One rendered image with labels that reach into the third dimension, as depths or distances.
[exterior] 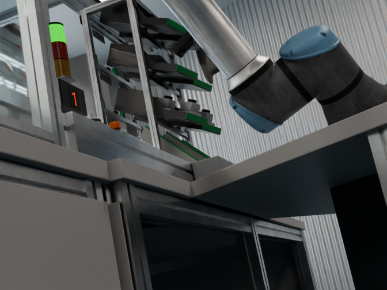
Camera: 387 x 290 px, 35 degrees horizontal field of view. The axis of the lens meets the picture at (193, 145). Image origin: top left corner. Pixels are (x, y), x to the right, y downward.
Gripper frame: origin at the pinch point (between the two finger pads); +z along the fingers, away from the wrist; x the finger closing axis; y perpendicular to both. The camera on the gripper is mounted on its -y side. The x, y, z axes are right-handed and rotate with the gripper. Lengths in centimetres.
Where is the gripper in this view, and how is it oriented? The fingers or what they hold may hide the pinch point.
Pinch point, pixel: (208, 80)
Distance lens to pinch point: 172.4
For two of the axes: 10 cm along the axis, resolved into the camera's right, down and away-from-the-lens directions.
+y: 9.2, -2.6, -2.9
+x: 3.4, 1.7, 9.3
